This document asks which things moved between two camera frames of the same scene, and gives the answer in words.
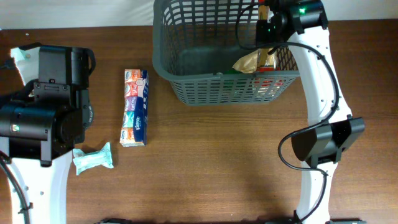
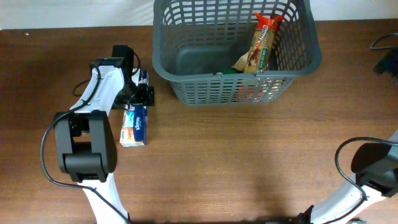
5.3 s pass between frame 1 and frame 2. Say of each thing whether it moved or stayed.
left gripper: moved
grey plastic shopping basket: stayed
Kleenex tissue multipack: stayed
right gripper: moved
